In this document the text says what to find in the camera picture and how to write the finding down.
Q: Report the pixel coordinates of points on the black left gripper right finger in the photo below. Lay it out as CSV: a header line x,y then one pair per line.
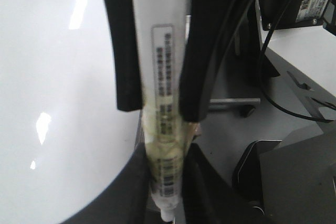
x,y
207,198

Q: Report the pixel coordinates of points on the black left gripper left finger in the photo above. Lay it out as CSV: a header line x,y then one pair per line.
x,y
124,200

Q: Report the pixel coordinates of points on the white black whiteboard marker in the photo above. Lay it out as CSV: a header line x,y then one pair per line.
x,y
161,27

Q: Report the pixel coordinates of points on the white glossy whiteboard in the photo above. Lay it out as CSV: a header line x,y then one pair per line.
x,y
63,140

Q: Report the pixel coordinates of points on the black device with label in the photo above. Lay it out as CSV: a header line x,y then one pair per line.
x,y
294,1

